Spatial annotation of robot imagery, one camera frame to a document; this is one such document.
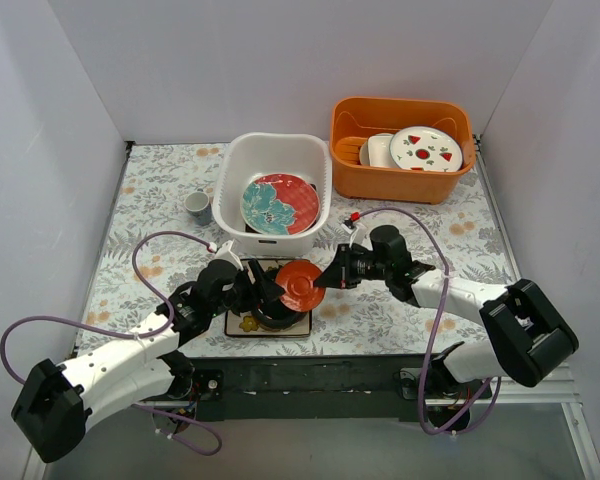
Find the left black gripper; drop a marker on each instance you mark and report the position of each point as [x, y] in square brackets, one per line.
[253, 289]

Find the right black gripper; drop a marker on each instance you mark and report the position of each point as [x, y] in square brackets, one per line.
[346, 266]

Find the orange red small saucer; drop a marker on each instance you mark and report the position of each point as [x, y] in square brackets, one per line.
[298, 278]

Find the black square floral plate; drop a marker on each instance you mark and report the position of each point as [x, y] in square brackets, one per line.
[314, 186]

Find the red rimmed round plate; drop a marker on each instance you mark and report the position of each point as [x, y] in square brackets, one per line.
[280, 204]

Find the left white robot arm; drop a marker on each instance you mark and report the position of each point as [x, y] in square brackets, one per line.
[59, 403]

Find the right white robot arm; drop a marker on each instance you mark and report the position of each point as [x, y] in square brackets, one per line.
[527, 338]

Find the round white dish in bin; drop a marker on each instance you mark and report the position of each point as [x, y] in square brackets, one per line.
[364, 154]

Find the white plastic bin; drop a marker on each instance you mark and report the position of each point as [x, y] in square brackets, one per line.
[273, 193]

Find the orange plastic bin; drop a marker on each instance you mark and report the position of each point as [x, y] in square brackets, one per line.
[356, 119]

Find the black bowl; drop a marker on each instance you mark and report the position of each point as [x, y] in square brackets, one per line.
[276, 316]

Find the square cream floral plate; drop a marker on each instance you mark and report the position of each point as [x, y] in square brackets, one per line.
[244, 325]

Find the small white cup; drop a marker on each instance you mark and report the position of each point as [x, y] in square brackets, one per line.
[198, 205]

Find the floral table mat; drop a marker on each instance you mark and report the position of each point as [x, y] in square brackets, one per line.
[153, 246]

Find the white watermelon pattern plate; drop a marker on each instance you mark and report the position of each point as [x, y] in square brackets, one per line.
[420, 148]

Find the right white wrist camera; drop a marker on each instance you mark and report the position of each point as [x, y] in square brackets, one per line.
[355, 229]

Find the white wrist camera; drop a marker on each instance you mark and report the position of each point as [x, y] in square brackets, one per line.
[355, 229]
[225, 252]

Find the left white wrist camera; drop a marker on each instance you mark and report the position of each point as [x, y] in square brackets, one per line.
[225, 252]

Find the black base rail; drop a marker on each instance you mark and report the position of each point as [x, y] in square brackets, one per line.
[306, 387]

